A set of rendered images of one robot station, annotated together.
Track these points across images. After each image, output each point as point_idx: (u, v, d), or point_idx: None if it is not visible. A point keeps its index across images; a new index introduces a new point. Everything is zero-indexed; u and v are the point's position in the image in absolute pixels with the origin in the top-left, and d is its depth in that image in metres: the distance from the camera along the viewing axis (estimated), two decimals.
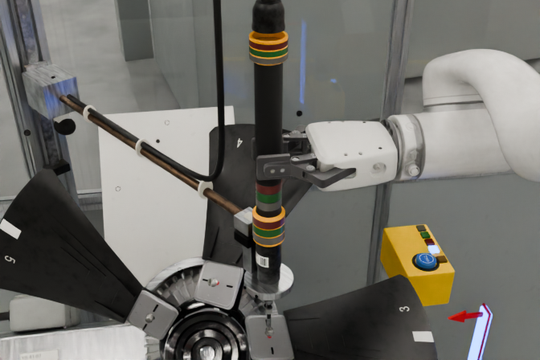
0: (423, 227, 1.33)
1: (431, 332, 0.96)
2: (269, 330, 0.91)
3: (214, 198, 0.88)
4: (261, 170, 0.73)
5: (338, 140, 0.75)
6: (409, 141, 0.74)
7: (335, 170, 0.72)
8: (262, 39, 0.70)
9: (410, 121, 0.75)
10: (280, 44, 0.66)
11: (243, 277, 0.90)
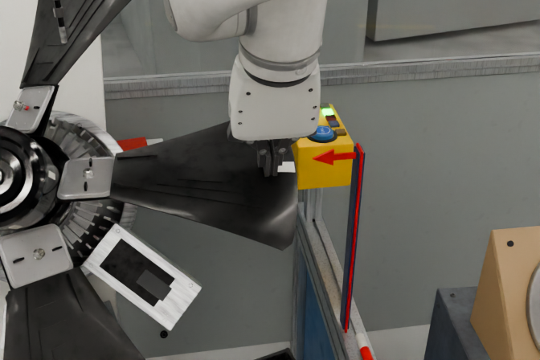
0: (326, 104, 1.16)
1: (292, 162, 0.78)
2: (84, 169, 0.75)
3: None
4: None
5: (286, 123, 0.68)
6: (313, 67, 0.62)
7: None
8: None
9: (293, 71, 0.60)
10: None
11: (53, 96, 0.74)
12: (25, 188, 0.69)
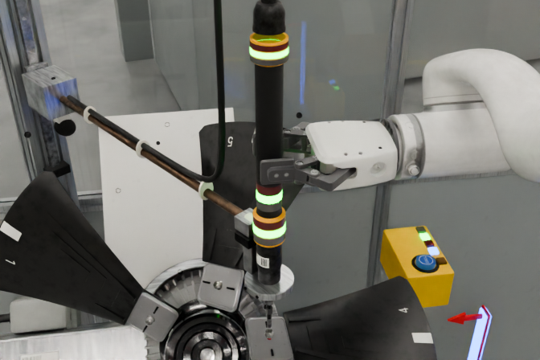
0: (422, 228, 1.33)
1: None
2: None
3: (214, 198, 0.88)
4: (265, 174, 0.73)
5: (338, 140, 0.75)
6: (409, 140, 0.74)
7: (339, 172, 0.72)
8: (263, 41, 0.70)
9: (410, 120, 0.75)
10: (280, 46, 0.66)
11: None
12: None
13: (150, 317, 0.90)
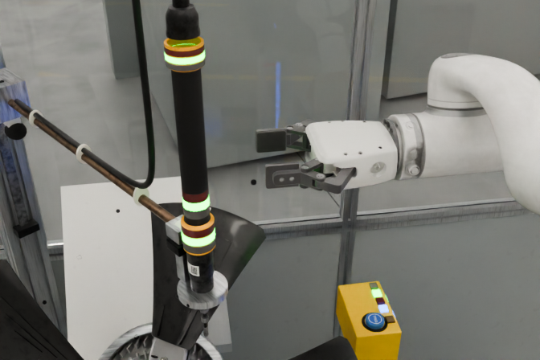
0: (374, 284, 1.39)
1: None
2: None
3: (149, 205, 0.86)
4: (270, 178, 0.72)
5: (338, 140, 0.75)
6: (409, 140, 0.74)
7: (343, 173, 0.71)
8: (180, 46, 0.68)
9: (410, 120, 0.75)
10: (194, 51, 0.65)
11: None
12: None
13: None
